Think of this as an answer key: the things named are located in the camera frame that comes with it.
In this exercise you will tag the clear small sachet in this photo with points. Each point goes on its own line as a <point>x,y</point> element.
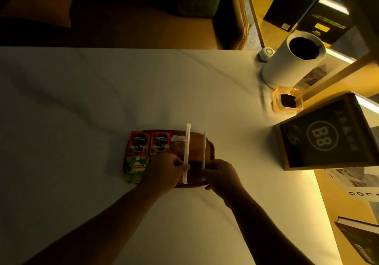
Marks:
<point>178,144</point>

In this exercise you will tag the white paper-wrapped stirrer stick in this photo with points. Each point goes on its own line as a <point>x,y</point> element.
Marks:
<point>204,149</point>
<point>186,143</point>

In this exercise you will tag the black hardcover book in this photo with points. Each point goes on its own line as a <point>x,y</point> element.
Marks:
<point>359,239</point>

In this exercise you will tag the person's left hand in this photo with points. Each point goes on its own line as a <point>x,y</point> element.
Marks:
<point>161,171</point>

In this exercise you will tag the person's right fingers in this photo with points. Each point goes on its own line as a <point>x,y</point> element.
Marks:
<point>210,171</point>

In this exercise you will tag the black sign in wooden frame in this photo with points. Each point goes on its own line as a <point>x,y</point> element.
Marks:
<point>324,134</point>

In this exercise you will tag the red instant coffee sachet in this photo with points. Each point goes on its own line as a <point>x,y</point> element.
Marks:
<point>160,141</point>
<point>139,143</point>

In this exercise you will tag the person's left forearm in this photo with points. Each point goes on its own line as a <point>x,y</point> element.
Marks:
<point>91,229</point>

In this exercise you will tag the white cylindrical table lamp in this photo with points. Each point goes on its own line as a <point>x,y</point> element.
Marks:
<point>288,63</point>

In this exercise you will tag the black flat book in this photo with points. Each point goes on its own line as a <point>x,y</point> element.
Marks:
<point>291,2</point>

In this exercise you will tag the black book with yellow label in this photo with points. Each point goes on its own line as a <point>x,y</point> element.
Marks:
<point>324,21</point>

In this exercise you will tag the small white round device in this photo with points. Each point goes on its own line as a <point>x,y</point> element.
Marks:
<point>266,54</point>

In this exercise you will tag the green tea bag packet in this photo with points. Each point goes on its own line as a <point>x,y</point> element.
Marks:
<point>135,168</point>

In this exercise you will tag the brown wooden tray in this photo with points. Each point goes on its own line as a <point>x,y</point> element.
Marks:
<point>197,152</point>

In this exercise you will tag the person's right forearm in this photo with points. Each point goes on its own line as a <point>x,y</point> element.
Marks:
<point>266,229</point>

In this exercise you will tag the dark upholstered sofa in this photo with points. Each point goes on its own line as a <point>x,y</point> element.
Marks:
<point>118,7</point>

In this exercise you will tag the person's right hand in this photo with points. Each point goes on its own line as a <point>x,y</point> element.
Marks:
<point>223,177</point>

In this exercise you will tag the person's left fingers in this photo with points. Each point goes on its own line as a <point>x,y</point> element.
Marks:
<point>181,165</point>

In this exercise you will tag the amber glass ashtray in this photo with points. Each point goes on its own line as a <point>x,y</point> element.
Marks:
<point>287,101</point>

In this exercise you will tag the white printed magazine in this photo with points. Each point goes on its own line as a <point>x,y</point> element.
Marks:
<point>355,181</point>

